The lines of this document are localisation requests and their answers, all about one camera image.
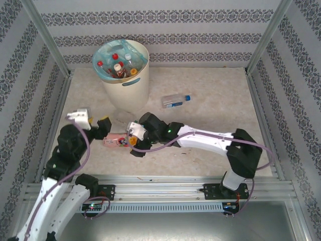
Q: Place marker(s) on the clear bottle white-red label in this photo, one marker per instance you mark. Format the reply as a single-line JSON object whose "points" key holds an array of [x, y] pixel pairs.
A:
{"points": [[128, 57]]}

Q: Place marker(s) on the clear bottle blue cap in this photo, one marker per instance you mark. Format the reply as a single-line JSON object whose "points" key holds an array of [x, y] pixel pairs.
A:
{"points": [[173, 101]]}

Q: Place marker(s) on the blue-green plastic bin liner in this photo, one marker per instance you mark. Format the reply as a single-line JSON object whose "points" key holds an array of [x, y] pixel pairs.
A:
{"points": [[107, 49]]}

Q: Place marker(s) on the pink drink bottle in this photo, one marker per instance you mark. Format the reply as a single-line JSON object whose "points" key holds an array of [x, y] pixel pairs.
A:
{"points": [[115, 140]]}

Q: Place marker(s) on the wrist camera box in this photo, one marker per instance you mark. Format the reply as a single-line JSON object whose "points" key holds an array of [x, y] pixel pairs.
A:
{"points": [[136, 130], [81, 116]]}

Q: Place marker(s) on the aluminium frame post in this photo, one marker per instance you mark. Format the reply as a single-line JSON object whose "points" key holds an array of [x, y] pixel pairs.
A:
{"points": [[45, 37], [269, 37]]}

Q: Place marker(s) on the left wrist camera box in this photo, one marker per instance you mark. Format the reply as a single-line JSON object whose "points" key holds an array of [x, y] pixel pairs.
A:
{"points": [[81, 116]]}

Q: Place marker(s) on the aluminium mounting rail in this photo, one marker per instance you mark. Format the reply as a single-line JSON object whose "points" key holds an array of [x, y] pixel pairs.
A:
{"points": [[160, 188]]}

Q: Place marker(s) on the grey metal sheet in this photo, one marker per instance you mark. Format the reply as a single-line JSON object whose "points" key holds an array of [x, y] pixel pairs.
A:
{"points": [[160, 228]]}

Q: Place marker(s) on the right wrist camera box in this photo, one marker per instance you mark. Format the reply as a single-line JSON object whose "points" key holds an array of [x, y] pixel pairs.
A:
{"points": [[136, 130]]}

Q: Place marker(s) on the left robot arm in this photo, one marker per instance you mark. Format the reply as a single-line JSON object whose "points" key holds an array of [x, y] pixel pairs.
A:
{"points": [[75, 200]]}

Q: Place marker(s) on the clear Coca-Cola bottle red cap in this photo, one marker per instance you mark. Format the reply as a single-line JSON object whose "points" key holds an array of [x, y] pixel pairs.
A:
{"points": [[115, 56]]}

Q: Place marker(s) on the aluminium side rail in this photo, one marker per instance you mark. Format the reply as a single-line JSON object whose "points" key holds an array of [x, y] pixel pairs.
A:
{"points": [[257, 100], [60, 108]]}

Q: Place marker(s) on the small controller board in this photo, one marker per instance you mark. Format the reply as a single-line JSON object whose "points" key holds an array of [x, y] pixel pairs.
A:
{"points": [[92, 206], [230, 206]]}

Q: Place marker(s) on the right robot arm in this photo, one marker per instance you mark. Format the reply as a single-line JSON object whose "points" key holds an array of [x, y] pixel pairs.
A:
{"points": [[205, 140]]}

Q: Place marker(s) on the cream plastic bin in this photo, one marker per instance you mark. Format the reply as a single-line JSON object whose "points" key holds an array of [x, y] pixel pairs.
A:
{"points": [[130, 98]]}

